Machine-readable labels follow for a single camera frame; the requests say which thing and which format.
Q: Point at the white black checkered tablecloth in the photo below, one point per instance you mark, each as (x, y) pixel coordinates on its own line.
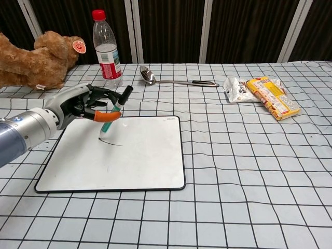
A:
(233, 168)

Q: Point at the white snack packet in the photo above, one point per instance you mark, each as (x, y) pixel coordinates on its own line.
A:
(237, 90)

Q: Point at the stainless steel ladle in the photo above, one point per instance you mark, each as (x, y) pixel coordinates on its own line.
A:
(147, 75)

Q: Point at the brown plush dog toy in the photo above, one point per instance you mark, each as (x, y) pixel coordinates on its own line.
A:
(39, 62)

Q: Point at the dark folding screen white frame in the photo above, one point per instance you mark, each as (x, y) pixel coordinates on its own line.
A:
(168, 26)

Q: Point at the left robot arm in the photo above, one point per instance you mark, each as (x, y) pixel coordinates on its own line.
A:
(20, 132)

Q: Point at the yellow snack package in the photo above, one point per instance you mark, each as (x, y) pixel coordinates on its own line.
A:
(275, 101)

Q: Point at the green whiteboard marker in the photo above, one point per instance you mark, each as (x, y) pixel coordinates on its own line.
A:
(114, 114)

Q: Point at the clear water bottle red cap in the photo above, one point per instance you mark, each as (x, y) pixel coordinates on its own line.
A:
(107, 59)

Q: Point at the white whiteboard black frame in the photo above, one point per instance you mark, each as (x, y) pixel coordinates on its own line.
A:
(135, 160)

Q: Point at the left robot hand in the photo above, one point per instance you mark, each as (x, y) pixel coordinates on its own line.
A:
(67, 101)

